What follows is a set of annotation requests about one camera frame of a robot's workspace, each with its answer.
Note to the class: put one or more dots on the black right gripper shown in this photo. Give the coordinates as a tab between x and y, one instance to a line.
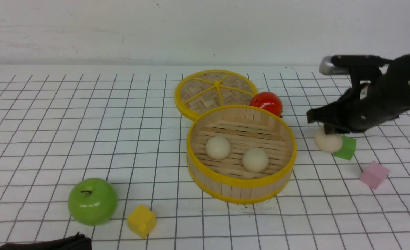
385	100

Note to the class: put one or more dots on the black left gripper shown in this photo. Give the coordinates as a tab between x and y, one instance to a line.
76	242

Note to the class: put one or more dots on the green foam cube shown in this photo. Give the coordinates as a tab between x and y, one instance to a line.
348	148

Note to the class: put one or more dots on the cream bun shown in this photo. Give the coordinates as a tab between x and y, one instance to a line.
255	160
218	148
328	142

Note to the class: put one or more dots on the bamboo steamer lid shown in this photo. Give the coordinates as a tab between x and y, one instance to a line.
210	89

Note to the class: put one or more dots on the pink foam cube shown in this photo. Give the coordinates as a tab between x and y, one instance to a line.
374	175

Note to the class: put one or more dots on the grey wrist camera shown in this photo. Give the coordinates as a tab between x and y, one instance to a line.
341	64

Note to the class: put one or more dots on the bamboo steamer tray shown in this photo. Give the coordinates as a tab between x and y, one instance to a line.
245	127

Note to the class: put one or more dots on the yellow foam cube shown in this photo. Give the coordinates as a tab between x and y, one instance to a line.
141	221

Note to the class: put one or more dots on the red tomato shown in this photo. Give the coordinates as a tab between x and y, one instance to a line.
268	101

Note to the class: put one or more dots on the green apple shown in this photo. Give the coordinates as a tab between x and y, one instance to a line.
92	201

